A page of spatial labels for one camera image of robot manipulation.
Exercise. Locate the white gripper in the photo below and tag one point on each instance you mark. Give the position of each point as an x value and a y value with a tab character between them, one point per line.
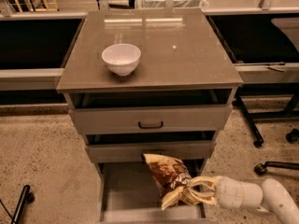
228	190

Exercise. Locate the brown chip bag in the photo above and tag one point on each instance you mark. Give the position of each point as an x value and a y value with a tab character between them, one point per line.
171	177

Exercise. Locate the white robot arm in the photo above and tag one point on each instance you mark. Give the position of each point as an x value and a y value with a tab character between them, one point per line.
268	198

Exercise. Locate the grey bottom drawer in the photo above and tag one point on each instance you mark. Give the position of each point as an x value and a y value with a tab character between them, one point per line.
128	195

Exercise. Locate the grey drawer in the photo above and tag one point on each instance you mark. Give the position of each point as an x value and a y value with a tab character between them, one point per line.
152	112
128	147
128	195

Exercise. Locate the grey top drawer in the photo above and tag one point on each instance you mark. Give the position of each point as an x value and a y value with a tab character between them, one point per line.
152	112

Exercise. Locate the grey middle drawer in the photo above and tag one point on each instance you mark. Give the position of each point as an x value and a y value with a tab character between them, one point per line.
128	147

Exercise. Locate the grey drawer cabinet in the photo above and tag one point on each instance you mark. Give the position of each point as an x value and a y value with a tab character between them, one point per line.
179	52

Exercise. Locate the black chair leg with caster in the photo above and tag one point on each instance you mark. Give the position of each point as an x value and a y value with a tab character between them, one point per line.
261	168

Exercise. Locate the black caster wheel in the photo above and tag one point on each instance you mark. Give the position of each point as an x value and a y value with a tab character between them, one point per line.
293	136

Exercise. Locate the white ceramic bowl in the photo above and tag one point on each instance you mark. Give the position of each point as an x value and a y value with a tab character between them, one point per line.
121	59

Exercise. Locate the black stand leg left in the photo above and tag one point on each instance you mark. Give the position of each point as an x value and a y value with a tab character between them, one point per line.
26	197

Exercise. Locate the black table leg frame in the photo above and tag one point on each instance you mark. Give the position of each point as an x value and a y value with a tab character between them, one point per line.
287	113

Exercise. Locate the white wire basket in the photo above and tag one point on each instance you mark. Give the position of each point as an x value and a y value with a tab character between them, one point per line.
151	4

